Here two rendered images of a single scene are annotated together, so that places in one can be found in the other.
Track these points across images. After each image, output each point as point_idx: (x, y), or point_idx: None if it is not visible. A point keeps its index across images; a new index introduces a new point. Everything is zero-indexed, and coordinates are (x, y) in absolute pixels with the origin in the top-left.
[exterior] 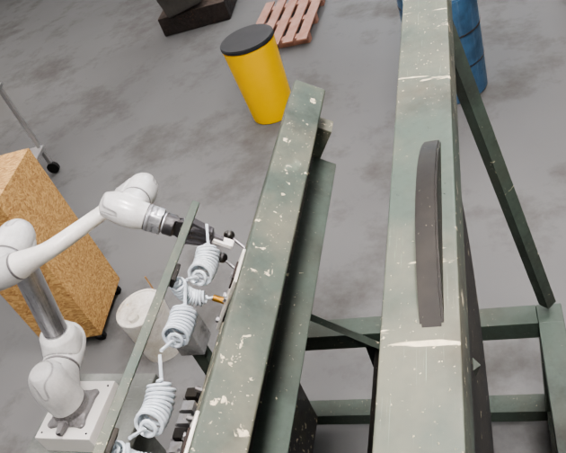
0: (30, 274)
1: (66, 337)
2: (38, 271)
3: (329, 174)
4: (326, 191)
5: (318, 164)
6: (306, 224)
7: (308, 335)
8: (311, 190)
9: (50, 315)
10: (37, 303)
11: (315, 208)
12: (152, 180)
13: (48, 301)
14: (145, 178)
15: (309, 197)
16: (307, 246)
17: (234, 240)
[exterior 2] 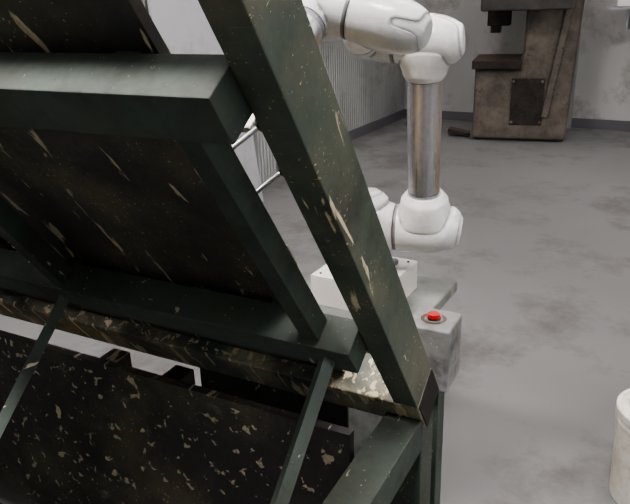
0: (410, 87)
1: (410, 203)
2: (419, 94)
3: (171, 86)
4: (119, 84)
5: (205, 64)
6: (46, 62)
7: (336, 489)
8: (129, 59)
9: (410, 160)
10: (407, 130)
11: (78, 71)
12: (392, 13)
13: (414, 141)
14: (386, 0)
15: (110, 59)
16: (0, 68)
17: (251, 129)
